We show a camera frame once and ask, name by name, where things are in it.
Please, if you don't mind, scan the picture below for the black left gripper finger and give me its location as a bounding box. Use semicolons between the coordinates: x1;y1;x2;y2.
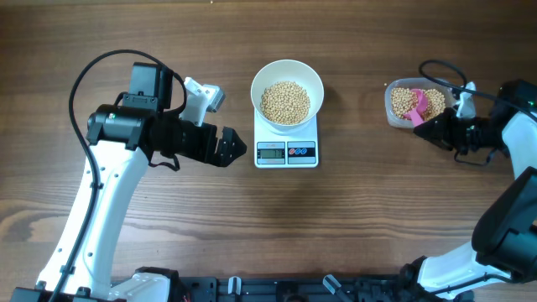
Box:
213;142;247;167
217;127;242;147

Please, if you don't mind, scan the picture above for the pink plastic scoop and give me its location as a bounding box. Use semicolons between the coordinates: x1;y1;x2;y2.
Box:
404;89;429;127

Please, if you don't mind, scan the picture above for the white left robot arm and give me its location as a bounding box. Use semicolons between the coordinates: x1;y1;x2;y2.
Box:
11;63;247;301

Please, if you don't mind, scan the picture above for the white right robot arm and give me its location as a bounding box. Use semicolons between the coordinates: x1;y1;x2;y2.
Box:
211;80;536;301

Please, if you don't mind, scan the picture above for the cream white bowl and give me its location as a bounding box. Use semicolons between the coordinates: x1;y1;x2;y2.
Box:
250;60;325;132

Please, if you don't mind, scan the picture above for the white digital kitchen scale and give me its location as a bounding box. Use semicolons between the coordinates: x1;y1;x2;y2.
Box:
253;112;320;169

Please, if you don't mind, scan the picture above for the clear plastic bean container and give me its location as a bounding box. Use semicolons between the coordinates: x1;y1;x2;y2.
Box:
384;78;456;128

